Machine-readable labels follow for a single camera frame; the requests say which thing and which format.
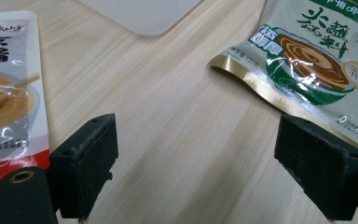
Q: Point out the red white spouted sauce pouch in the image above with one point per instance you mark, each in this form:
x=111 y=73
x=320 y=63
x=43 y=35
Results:
x=9 y=102

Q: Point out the clear plastic container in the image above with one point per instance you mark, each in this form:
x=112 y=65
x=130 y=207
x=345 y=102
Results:
x=143 y=15

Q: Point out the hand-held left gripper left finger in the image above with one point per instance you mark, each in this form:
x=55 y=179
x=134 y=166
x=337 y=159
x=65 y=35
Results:
x=84 y=161

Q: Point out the green white sauce packet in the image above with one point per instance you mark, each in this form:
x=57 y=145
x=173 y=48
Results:
x=317 y=62

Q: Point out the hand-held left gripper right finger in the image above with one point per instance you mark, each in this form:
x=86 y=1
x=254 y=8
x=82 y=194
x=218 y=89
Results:
x=320 y=168

